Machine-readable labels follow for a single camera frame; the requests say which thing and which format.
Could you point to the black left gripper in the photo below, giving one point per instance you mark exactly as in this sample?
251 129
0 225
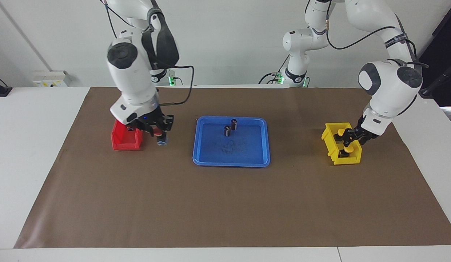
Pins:
363 133

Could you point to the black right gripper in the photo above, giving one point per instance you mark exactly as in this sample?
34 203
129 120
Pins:
156 120

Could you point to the red push button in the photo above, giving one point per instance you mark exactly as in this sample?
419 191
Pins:
160 137

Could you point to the yellow push button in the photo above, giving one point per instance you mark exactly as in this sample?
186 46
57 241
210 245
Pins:
348 150
340 132

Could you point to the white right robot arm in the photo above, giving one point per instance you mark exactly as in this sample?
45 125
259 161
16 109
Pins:
127 72

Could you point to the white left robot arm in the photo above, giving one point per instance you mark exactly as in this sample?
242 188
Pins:
389 87

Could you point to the blue plastic tray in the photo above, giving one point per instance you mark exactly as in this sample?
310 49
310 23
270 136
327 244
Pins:
247 153

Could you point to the yellow plastic bin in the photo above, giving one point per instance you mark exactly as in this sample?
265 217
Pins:
347 161

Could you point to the red plastic bin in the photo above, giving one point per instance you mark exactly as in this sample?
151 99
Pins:
118 143

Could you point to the black cylindrical capacitor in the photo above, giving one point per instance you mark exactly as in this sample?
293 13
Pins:
234 124
227 131

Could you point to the brown paper mat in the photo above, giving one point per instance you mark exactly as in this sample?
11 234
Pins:
225 203

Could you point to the black background panel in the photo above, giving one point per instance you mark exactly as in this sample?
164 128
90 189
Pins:
447 47

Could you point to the black stand base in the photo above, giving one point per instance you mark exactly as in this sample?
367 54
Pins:
0 91

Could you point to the white wall outlet box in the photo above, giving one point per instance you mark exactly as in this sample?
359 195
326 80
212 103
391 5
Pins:
51 78

